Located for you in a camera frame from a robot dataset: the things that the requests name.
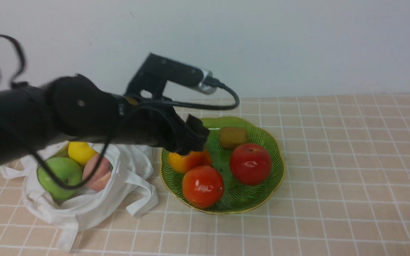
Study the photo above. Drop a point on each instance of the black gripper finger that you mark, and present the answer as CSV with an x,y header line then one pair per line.
x,y
196,129

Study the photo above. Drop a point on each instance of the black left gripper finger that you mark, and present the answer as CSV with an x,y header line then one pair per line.
x,y
179,141

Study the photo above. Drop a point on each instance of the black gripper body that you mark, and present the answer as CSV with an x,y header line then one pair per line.
x,y
151,125

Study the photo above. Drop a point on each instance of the red tomato fruit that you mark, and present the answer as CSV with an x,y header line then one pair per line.
x,y
203,186

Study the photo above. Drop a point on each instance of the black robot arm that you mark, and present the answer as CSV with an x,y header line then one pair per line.
x,y
74,109

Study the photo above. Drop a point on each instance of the brown kiwi fruit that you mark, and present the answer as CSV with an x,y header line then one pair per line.
x,y
232,137

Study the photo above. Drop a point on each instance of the white cloth tote bag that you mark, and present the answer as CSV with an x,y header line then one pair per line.
x,y
87,209

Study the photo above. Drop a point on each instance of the green glass fruit plate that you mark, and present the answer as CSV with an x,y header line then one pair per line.
x,y
237,198

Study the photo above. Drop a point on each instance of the orange yellow pear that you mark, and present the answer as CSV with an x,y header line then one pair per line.
x,y
182,164

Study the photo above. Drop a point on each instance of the red apple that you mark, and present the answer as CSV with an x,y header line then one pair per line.
x,y
250,164

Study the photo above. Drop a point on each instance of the yellow lemon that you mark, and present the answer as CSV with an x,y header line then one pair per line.
x,y
80,152

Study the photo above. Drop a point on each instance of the pink peach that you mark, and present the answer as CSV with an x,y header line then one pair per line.
x,y
102,175

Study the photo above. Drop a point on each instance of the green apple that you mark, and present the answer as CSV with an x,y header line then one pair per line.
x,y
67,170

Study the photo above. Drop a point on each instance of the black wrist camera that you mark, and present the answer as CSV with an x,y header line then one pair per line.
x,y
156,71

